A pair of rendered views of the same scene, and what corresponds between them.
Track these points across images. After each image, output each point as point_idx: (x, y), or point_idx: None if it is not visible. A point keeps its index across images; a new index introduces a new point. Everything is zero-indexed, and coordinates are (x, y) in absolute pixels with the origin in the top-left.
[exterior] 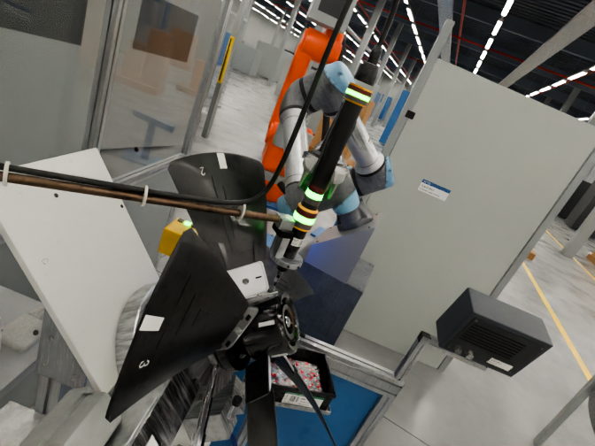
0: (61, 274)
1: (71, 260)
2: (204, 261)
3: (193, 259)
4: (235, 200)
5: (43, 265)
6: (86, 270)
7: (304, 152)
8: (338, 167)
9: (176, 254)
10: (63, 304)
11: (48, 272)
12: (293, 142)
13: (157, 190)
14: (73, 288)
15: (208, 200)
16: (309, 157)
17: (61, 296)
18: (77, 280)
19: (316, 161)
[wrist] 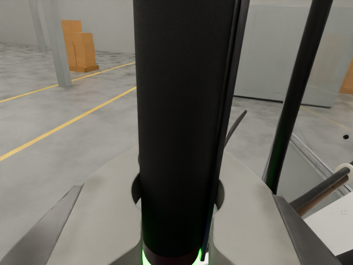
0: (333, 225)
1: (349, 236)
2: (230, 132)
3: (234, 125)
4: (292, 204)
5: (340, 211)
6: (341, 252)
7: (334, 258)
8: (95, 241)
9: (239, 115)
10: (309, 225)
11: (333, 214)
12: (287, 93)
13: (342, 170)
14: (321, 236)
15: (309, 190)
16: (258, 191)
17: (315, 224)
18: (329, 240)
19: (224, 198)
